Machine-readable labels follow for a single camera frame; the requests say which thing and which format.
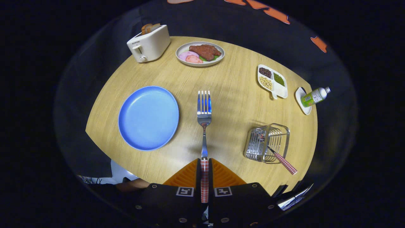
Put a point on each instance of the small white saucer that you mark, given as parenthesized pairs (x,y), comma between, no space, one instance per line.
(299,99)

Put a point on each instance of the dark red beans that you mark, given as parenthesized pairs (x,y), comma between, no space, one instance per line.
(265,72)

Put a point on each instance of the yellow soybeans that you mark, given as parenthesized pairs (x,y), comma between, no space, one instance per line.
(266,83)

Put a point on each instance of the white divided dish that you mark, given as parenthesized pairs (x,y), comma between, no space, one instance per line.
(281,91)

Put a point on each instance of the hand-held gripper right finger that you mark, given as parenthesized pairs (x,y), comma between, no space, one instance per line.
(210,177)

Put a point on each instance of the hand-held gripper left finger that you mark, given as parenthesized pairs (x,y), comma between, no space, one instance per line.
(198,177)

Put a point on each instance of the green mung beans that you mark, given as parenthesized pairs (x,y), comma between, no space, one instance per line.
(279,79)

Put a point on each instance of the blue plate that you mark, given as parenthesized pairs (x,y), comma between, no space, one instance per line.
(148,118)

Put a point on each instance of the white toaster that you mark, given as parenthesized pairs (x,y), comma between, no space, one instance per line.
(152,46)

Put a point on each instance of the pink ham slice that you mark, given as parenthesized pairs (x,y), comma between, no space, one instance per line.
(193,60)

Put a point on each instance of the green label bottle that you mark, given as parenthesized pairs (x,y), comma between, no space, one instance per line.
(311,97)

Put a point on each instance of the pale purple ham slice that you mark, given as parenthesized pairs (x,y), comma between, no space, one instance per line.
(185,54)

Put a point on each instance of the brown meat steak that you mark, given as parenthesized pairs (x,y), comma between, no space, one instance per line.
(205,51)

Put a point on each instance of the toasted bread slice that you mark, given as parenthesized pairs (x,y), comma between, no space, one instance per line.
(145,29)
(155,27)

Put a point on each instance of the white oval food plate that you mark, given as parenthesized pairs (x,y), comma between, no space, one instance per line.
(183,47)

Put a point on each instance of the green lettuce leaf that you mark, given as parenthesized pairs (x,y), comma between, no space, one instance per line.
(215,58)

